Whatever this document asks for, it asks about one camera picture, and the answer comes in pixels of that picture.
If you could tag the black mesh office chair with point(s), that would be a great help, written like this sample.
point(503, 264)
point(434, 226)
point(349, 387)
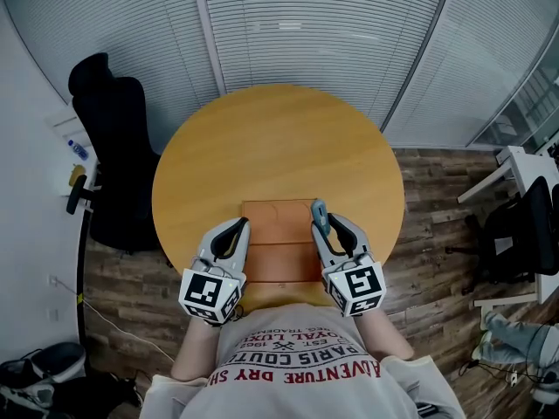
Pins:
point(515, 238)

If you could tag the white window blinds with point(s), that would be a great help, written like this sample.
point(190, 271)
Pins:
point(305, 29)

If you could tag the small grey blue object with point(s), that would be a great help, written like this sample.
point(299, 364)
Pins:
point(319, 212)

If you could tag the round wooden table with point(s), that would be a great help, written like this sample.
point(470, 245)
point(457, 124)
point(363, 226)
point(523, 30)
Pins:
point(262, 146)

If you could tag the person's white printed shirt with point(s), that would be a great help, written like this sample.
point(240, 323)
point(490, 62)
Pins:
point(297, 395)

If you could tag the black high-back office chair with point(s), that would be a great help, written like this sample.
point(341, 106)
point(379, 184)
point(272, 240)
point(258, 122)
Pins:
point(118, 155)

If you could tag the white desk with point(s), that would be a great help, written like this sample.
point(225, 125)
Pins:
point(524, 160)

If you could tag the person's left forearm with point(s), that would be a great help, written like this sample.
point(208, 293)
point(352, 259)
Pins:
point(194, 352)

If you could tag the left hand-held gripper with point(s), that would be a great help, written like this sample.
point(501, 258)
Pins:
point(209, 293)

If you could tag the white side shelf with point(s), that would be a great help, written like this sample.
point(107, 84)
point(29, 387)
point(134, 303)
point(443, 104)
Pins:
point(65, 125)

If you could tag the yellow object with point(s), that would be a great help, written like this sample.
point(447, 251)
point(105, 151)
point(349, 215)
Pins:
point(77, 175)

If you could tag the person's right forearm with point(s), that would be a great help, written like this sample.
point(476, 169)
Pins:
point(384, 338)

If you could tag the orange wooden box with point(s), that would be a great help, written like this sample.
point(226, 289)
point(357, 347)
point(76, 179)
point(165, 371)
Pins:
point(279, 229)

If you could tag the clear plastic water bottle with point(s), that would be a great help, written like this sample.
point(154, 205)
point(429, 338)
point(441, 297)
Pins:
point(78, 150)

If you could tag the white wall socket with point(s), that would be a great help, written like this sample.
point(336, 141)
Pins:
point(53, 314)
point(52, 280)

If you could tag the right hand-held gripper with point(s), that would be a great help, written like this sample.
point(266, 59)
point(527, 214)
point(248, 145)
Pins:
point(358, 286)

